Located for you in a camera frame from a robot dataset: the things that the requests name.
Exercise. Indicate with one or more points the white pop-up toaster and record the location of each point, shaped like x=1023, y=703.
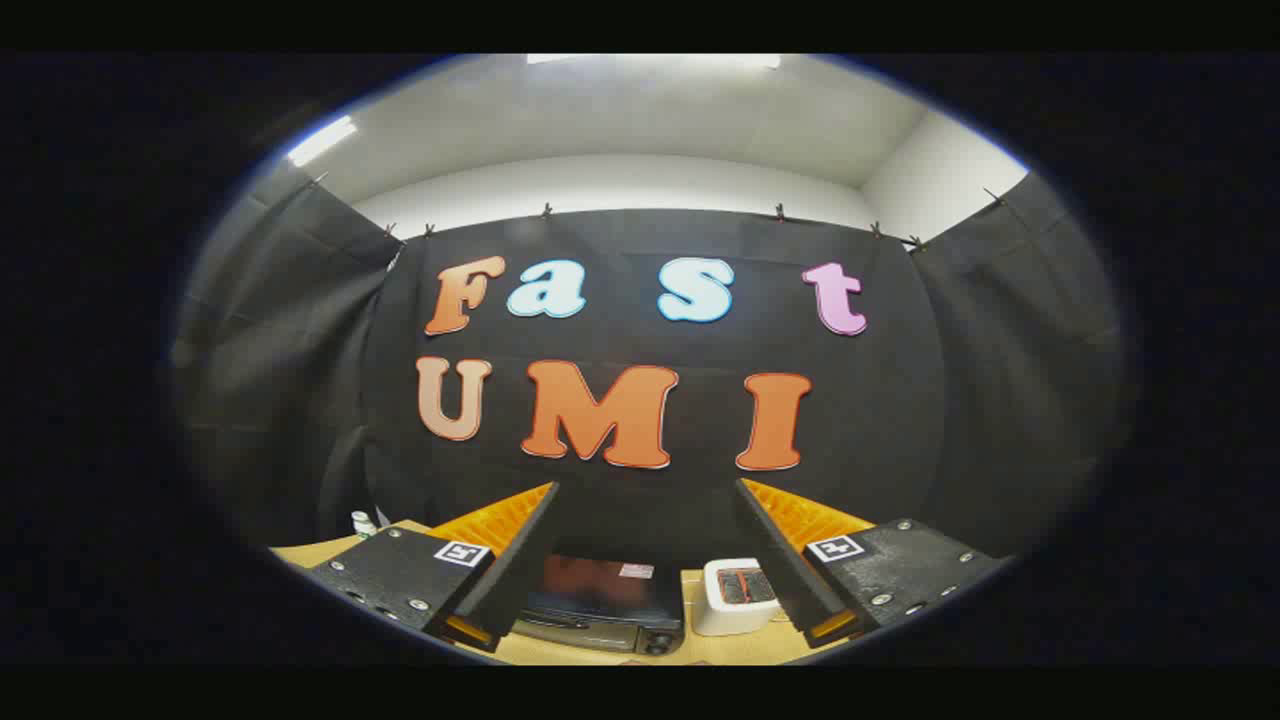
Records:
x=715, y=615

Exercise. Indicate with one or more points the dark grey side curtain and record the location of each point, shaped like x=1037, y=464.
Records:
x=1020, y=380
x=280, y=350

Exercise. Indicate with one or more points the ceiling light panel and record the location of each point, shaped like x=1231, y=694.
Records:
x=320, y=141

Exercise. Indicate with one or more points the small white green-label bottle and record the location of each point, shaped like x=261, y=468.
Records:
x=363, y=525

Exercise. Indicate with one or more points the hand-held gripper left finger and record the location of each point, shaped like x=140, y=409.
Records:
x=515, y=570

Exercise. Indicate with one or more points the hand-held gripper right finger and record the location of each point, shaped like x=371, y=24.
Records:
x=780, y=570

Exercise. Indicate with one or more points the black toaster oven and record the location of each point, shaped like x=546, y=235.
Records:
x=600, y=600

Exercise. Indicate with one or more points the black backdrop cloth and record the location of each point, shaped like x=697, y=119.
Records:
x=600, y=335

